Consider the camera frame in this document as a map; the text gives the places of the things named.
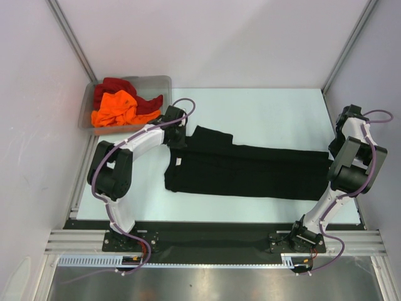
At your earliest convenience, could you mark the black t-shirt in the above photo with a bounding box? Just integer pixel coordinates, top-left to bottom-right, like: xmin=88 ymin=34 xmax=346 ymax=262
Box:
xmin=164 ymin=126 xmax=332 ymax=201

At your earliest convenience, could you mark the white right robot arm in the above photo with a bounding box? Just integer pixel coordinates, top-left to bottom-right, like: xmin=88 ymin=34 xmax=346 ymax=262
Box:
xmin=288 ymin=117 xmax=388 ymax=252

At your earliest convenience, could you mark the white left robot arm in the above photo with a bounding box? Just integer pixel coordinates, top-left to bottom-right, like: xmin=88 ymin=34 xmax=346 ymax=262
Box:
xmin=87 ymin=122 xmax=186 ymax=251

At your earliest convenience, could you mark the dark red t-shirt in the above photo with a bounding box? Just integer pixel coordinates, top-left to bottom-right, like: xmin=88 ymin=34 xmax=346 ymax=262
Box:
xmin=93 ymin=77 xmax=164 ymax=115

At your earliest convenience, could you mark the orange t-shirt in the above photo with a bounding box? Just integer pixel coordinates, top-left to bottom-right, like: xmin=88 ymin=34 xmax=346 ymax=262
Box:
xmin=91 ymin=91 xmax=161 ymax=128

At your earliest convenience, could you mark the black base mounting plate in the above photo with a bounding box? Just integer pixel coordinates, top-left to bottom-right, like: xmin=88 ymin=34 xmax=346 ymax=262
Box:
xmin=62 ymin=219 xmax=326 ymax=264

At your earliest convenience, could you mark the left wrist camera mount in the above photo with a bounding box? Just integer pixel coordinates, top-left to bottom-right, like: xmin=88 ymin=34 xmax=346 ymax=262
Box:
xmin=147 ymin=105 xmax=188 ymax=129

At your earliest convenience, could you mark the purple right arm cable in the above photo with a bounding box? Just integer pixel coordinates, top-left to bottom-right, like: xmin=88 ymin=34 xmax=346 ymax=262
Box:
xmin=289 ymin=108 xmax=394 ymax=277

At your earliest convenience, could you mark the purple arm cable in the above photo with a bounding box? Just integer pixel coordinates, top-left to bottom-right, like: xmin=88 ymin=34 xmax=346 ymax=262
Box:
xmin=59 ymin=98 xmax=197 ymax=285
xmin=289 ymin=108 xmax=394 ymax=277

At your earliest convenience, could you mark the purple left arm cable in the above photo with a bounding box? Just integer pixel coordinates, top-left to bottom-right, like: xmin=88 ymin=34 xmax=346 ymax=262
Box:
xmin=59 ymin=98 xmax=197 ymax=285

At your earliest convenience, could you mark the white slotted cable duct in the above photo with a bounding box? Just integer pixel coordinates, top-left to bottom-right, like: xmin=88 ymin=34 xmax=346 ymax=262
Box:
xmin=58 ymin=255 xmax=311 ymax=269

